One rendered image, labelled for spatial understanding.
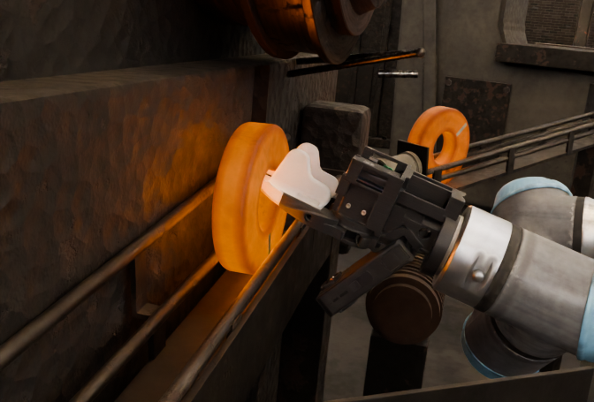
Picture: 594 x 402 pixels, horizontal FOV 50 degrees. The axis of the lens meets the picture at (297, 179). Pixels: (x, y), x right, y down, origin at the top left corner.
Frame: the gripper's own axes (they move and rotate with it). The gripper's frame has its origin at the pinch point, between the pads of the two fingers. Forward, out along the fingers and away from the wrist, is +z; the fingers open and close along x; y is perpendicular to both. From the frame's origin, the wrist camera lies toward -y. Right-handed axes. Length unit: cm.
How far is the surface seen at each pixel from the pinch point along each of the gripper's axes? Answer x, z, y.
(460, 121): -68, -18, 4
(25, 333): 30.6, 3.3, -4.7
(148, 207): 12.9, 5.3, -1.9
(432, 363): -110, -41, -68
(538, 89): -276, -52, 6
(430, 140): -61, -14, 0
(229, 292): 3.2, -2.1, -11.4
